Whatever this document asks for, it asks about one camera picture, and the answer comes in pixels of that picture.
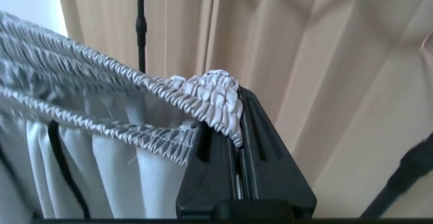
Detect black clothes rack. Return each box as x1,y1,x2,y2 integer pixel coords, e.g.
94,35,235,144
135,0,433,219

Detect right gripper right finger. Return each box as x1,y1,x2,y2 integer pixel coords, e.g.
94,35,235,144
234,87,318,219

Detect pale grey shorts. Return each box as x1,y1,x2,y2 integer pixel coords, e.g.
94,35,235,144
0,10,244,220

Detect beige curtain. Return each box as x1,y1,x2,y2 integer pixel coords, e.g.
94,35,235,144
55,0,433,219

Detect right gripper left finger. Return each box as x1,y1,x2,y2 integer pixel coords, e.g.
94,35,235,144
175,122,240,219

